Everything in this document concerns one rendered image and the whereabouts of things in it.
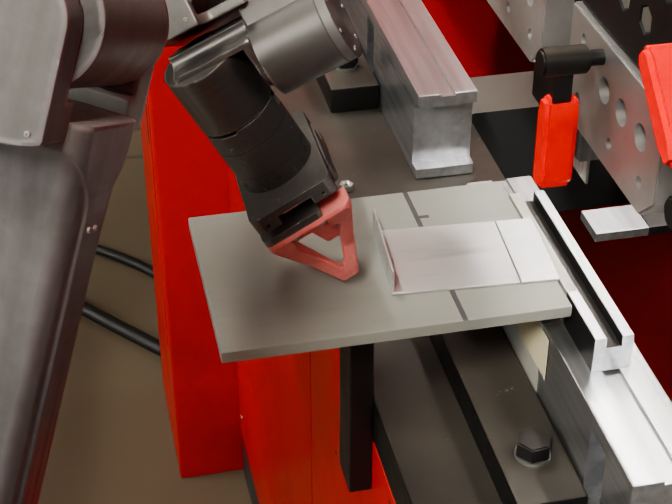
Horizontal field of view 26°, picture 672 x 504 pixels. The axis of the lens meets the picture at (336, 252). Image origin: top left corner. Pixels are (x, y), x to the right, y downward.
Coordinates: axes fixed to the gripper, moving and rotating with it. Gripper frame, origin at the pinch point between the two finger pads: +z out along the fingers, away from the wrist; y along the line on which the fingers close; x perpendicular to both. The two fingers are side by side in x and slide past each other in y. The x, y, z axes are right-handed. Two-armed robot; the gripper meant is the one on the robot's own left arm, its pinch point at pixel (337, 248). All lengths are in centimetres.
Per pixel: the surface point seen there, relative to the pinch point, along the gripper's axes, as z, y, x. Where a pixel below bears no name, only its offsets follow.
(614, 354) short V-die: 12.4, -11.9, -13.6
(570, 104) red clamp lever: -10.9, -15.1, -19.2
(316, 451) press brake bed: 37.7, 23.7, 18.1
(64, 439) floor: 76, 101, 72
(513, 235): 9.0, 1.9, -11.7
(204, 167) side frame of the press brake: 37, 87, 22
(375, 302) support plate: 3.0, -4.2, -0.5
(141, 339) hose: 81, 122, 57
